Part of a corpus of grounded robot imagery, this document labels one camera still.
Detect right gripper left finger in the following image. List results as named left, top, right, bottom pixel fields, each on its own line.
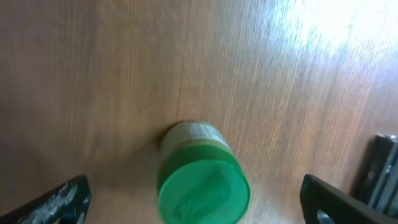
left=1, top=175, right=91, bottom=224

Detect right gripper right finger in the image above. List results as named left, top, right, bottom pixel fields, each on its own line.
left=300, top=174, right=397, bottom=224

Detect green lid jar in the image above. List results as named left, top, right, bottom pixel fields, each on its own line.
left=157, top=121, right=251, bottom=224

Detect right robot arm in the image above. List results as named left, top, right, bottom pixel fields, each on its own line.
left=1, top=135, right=397, bottom=223

